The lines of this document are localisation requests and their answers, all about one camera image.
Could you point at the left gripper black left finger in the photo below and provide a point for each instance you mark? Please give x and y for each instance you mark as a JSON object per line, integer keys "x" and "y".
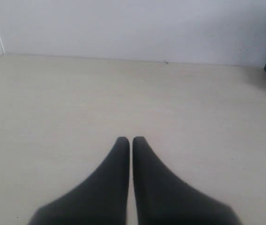
{"x": 100, "y": 200}

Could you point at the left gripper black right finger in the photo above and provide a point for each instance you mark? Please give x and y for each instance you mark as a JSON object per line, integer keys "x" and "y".
{"x": 162, "y": 198}

